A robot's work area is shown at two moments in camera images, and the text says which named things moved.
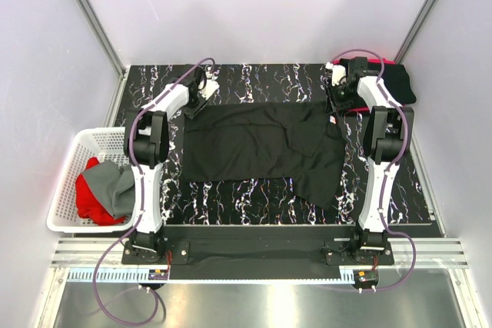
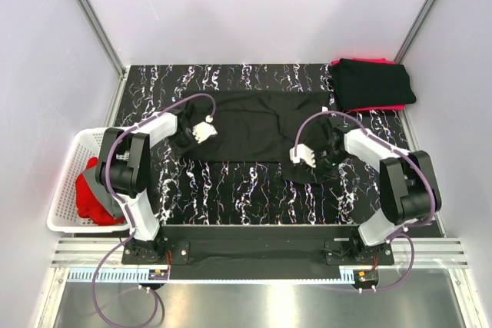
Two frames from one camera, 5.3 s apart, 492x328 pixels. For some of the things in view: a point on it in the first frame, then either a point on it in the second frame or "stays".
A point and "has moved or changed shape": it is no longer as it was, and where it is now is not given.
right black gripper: x=334 y=104 -> x=318 y=167
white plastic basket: x=104 y=144 stays
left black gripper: x=191 y=113 -> x=179 y=151
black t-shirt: x=301 y=140 has moved or changed shape
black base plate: x=260 y=253 stays
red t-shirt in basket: x=89 y=204 stays
